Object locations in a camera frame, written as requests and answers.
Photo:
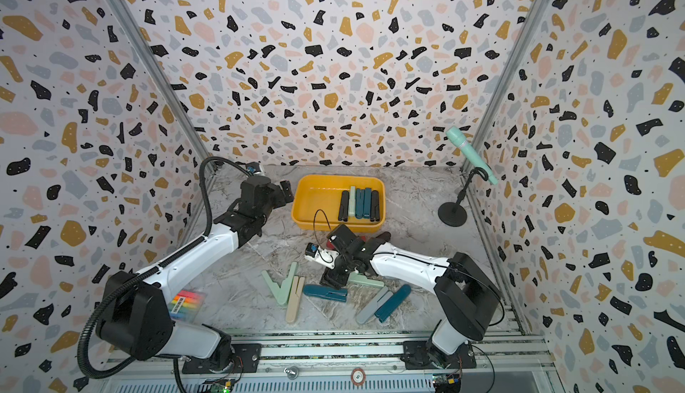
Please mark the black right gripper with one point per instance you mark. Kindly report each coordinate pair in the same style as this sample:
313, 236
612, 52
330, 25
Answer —
333, 279

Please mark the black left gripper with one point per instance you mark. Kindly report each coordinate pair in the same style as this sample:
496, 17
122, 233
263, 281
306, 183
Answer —
282, 194

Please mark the beige pruning pliers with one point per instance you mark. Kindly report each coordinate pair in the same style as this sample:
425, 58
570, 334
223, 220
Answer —
294, 301

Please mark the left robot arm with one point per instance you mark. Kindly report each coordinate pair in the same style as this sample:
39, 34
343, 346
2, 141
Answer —
133, 315

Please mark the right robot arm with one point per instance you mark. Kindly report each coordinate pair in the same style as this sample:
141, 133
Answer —
467, 296

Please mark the mint open pruning pliers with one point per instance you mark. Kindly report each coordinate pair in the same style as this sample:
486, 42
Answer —
356, 278

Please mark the grey pruning pliers lower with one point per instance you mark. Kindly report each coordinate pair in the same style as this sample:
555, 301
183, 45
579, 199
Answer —
368, 312

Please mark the yellow plastic storage box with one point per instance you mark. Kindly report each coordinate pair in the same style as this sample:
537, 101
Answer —
318, 200

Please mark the mint V pruning pliers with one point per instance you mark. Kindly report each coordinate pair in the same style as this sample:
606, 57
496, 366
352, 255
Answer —
281, 292

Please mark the black microphone stand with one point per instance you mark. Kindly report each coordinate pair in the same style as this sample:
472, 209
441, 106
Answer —
452, 213

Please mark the rainbow marker pack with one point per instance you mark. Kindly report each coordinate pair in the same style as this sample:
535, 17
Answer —
186, 305

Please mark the mint green microphone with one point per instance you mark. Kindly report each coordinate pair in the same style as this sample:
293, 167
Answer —
459, 140

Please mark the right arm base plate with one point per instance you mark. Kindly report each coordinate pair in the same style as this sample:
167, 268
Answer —
424, 355

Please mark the aluminium frame rail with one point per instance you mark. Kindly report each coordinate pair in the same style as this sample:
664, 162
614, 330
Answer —
505, 360

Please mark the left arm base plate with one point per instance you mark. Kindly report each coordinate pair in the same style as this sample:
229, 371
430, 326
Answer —
236, 359

